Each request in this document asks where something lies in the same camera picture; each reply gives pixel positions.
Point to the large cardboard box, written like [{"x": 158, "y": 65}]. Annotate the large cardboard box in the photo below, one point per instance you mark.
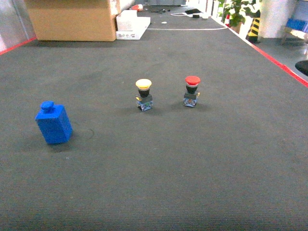
[{"x": 73, "y": 20}]

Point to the yellow black striped pillar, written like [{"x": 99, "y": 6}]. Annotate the yellow black striped pillar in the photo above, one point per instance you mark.
[{"x": 252, "y": 35}]

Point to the green potted plant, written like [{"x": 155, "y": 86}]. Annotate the green potted plant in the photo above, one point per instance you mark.
[{"x": 238, "y": 10}]

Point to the red mushroom push button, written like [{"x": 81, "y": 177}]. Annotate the red mushroom push button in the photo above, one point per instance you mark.
[{"x": 191, "y": 94}]

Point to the blue block part with knob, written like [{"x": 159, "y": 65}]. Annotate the blue block part with knob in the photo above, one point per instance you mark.
[{"x": 54, "y": 123}]

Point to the black office chair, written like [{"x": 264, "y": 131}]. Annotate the black office chair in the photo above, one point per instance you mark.
[{"x": 302, "y": 66}]

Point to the red white traffic cone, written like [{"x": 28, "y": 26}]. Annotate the red white traffic cone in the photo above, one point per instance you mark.
[{"x": 227, "y": 21}]

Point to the white cardboard box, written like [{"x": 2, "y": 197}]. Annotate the white cardboard box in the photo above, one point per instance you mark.
[{"x": 130, "y": 26}]

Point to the yellow mushroom push button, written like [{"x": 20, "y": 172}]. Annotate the yellow mushroom push button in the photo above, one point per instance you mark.
[{"x": 144, "y": 99}]

